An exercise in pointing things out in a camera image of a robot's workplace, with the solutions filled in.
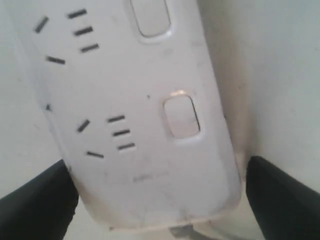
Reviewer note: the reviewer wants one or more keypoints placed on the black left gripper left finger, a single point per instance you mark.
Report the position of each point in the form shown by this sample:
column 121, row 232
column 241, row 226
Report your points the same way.
column 41, row 209

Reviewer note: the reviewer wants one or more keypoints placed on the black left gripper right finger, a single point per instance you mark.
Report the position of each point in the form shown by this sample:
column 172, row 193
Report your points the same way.
column 284, row 208

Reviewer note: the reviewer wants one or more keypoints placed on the white five-outlet power strip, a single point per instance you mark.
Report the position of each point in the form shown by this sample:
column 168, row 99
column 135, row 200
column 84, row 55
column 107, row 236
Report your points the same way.
column 130, row 94

